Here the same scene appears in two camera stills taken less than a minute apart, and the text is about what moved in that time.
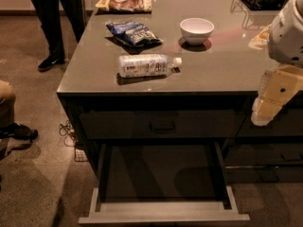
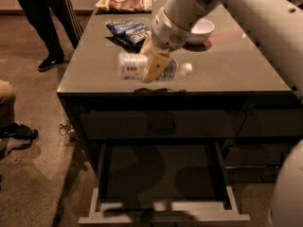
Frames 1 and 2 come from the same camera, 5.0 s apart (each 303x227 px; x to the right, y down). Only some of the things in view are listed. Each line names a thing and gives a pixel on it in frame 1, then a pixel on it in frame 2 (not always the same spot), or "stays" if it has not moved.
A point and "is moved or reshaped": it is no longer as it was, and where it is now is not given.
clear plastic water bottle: [148, 65] is moved or reshaped
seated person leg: [8, 128] stays
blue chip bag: [133, 34] stays
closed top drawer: [163, 125] stays
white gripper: [288, 37] → [169, 36]
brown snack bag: [125, 3] stays
